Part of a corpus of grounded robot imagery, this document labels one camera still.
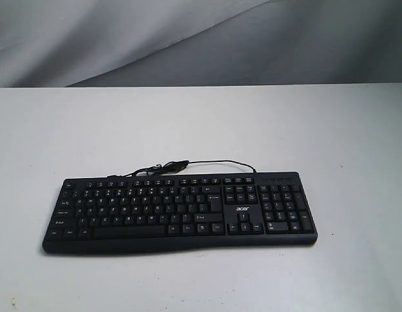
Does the grey backdrop cloth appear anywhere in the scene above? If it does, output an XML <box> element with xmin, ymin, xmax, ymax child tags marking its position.
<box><xmin>0</xmin><ymin>1</ymin><xmax>402</xmax><ymax>87</ymax></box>

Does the black acer keyboard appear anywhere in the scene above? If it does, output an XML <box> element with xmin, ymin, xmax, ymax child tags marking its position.
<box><xmin>42</xmin><ymin>172</ymin><xmax>318</xmax><ymax>255</ymax></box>

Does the black keyboard cable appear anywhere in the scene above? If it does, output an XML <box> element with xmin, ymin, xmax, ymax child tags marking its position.
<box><xmin>106</xmin><ymin>158</ymin><xmax>257</xmax><ymax>179</ymax></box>

